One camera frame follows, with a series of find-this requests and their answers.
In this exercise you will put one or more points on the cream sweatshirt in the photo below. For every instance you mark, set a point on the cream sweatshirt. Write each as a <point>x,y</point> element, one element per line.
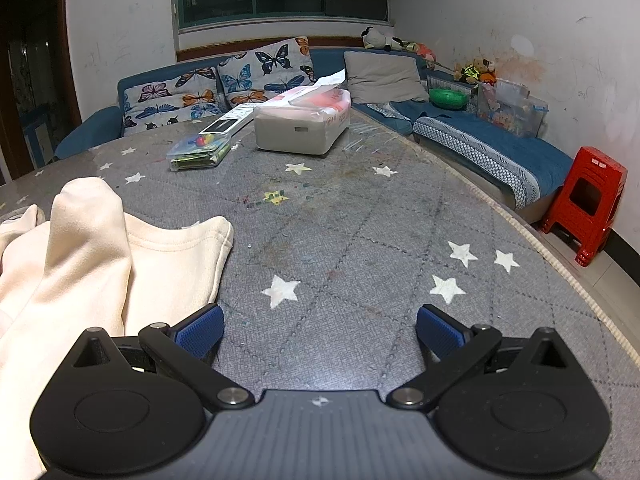
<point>89,263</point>

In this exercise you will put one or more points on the yellow plush toys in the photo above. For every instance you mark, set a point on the yellow plush toys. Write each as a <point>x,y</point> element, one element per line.
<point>479,70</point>

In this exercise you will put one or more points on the green bowl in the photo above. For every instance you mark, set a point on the green bowl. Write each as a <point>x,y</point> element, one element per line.
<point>448,99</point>

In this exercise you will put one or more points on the grey cushion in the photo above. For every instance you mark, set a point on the grey cushion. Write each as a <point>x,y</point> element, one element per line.
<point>374,78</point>

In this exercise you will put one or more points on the blue corner sofa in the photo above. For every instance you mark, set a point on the blue corner sofa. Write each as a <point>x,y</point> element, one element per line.
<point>518,165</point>

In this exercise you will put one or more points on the grey tissue box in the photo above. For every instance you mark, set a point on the grey tissue box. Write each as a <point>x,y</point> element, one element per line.
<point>305,120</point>

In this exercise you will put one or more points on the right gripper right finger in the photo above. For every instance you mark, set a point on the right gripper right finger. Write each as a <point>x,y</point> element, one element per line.
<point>453,353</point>

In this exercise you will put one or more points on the clear box of coloured items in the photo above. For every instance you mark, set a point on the clear box of coloured items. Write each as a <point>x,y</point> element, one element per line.
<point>198,152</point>

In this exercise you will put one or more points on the black white plush toy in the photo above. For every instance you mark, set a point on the black white plush toy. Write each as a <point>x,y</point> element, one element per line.
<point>374,39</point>

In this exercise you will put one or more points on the clear plastic storage box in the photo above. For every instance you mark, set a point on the clear plastic storage box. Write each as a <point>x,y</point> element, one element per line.
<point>512,107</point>

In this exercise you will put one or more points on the white remote control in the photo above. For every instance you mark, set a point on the white remote control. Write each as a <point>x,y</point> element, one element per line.
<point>233,121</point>

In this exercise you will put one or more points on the red plastic stool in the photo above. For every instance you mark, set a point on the red plastic stool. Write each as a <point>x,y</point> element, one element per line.
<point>587,202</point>

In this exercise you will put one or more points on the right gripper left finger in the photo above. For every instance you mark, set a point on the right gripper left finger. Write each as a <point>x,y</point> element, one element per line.
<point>185,352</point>

